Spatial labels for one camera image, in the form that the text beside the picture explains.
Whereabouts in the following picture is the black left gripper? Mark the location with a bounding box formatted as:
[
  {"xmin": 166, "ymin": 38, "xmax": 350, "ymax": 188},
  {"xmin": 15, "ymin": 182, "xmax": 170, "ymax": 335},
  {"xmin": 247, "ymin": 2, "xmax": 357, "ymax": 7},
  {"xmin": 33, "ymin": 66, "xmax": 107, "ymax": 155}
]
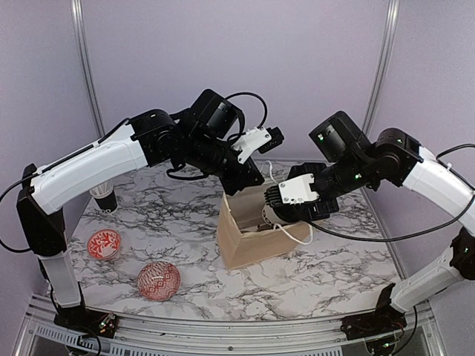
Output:
[{"xmin": 185, "ymin": 131, "xmax": 266, "ymax": 195}]

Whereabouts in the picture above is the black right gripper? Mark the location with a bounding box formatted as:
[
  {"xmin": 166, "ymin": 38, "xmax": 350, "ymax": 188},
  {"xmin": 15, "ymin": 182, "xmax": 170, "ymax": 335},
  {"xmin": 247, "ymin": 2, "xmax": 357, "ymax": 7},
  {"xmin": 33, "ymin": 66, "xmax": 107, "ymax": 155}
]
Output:
[{"xmin": 291, "ymin": 155, "xmax": 374, "ymax": 222}]

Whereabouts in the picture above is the brown paper bag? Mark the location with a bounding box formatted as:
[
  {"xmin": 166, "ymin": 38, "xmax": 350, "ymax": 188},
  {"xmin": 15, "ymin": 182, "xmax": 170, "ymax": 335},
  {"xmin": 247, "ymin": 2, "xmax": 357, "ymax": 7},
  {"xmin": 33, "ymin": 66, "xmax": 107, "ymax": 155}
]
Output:
[{"xmin": 217, "ymin": 173, "xmax": 313, "ymax": 270}]

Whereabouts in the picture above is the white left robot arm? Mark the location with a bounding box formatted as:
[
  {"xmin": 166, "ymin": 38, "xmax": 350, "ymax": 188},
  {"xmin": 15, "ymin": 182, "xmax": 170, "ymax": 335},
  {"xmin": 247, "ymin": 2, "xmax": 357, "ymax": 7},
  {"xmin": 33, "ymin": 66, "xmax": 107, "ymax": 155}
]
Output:
[{"xmin": 16, "ymin": 89, "xmax": 271, "ymax": 330}]

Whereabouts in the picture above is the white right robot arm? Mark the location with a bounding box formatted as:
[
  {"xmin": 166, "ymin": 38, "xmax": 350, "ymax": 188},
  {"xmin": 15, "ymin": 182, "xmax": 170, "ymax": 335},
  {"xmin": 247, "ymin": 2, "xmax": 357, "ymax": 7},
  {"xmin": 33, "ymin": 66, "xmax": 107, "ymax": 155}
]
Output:
[{"xmin": 274, "ymin": 111, "xmax": 474, "ymax": 332}]

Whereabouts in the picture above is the black cup with straws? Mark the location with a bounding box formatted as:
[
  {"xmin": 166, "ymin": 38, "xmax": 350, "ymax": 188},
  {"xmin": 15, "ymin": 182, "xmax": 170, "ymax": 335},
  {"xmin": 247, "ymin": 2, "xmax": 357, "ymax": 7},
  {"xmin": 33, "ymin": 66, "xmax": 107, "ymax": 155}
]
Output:
[{"xmin": 89, "ymin": 180, "xmax": 117, "ymax": 214}]

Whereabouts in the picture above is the red floral pattern bowl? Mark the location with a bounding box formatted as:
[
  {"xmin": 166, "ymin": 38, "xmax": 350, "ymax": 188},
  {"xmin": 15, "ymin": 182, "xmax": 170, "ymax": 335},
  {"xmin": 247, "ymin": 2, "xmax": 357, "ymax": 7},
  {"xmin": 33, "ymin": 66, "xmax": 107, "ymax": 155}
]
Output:
[{"xmin": 87, "ymin": 229, "xmax": 122, "ymax": 260}]

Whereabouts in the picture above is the red geometric pattern bowl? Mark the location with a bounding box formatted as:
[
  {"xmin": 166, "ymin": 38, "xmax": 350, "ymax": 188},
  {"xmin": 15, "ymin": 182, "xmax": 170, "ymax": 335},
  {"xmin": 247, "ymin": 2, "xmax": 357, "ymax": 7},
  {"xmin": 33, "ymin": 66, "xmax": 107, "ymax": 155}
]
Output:
[{"xmin": 137, "ymin": 261, "xmax": 181, "ymax": 302}]

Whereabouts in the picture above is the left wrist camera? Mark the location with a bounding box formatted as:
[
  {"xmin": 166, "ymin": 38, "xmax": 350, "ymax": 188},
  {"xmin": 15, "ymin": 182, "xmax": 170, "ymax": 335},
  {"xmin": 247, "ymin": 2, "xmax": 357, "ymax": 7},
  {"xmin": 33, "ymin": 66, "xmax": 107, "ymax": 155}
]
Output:
[{"xmin": 232, "ymin": 127, "xmax": 284, "ymax": 165}]

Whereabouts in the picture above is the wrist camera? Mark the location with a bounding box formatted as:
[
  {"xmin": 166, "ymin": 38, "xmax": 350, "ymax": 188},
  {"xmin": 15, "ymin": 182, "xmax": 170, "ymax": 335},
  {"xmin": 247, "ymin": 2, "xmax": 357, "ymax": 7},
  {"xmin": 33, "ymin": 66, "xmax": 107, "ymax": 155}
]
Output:
[
  {"xmin": 232, "ymin": 127, "xmax": 284, "ymax": 165},
  {"xmin": 264, "ymin": 174, "xmax": 320, "ymax": 208}
]

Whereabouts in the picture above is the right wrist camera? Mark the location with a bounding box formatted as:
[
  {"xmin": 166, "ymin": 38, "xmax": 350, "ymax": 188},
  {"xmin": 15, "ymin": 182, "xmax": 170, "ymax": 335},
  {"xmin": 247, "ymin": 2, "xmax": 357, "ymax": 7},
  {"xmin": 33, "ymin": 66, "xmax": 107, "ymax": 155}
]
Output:
[{"xmin": 264, "ymin": 174, "xmax": 320, "ymax": 208}]

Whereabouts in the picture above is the right aluminium frame post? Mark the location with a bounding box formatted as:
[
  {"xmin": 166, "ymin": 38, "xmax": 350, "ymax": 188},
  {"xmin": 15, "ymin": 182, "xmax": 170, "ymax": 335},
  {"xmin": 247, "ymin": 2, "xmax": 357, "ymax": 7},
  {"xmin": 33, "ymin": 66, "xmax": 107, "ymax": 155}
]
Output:
[{"xmin": 362, "ymin": 0, "xmax": 401, "ymax": 134}]

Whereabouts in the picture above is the aluminium frame post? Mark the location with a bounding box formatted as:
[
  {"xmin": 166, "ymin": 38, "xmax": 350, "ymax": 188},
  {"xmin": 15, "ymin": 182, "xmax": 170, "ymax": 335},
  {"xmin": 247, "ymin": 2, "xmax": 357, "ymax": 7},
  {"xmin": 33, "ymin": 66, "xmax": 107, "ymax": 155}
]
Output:
[
  {"xmin": 70, "ymin": 0, "xmax": 105, "ymax": 136},
  {"xmin": 362, "ymin": 0, "xmax": 401, "ymax": 134}
]

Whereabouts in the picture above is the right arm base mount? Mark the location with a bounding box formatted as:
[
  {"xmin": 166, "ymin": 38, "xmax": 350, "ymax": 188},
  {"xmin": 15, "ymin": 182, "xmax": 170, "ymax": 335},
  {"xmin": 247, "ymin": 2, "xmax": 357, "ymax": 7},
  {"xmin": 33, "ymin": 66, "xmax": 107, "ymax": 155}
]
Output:
[{"xmin": 340, "ymin": 311, "xmax": 407, "ymax": 340}]

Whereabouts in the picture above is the left aluminium frame post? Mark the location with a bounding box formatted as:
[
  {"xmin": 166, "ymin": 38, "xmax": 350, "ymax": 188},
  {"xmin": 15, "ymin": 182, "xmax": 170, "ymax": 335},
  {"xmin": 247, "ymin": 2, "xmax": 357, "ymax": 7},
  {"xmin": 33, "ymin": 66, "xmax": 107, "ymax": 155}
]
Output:
[{"xmin": 70, "ymin": 0, "xmax": 105, "ymax": 136}]

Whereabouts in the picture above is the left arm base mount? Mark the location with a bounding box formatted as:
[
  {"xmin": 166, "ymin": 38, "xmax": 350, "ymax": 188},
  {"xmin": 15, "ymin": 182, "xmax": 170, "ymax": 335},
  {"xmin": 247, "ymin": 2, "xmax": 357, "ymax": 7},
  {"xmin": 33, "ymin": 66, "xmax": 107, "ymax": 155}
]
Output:
[{"xmin": 53, "ymin": 306, "xmax": 118, "ymax": 339}]

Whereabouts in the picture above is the front aluminium rail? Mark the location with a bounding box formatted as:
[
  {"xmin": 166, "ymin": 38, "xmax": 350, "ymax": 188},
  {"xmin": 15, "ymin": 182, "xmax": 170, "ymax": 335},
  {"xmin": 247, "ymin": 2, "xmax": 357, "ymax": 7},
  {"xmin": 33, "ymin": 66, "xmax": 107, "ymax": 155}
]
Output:
[{"xmin": 11, "ymin": 299, "xmax": 446, "ymax": 355}]

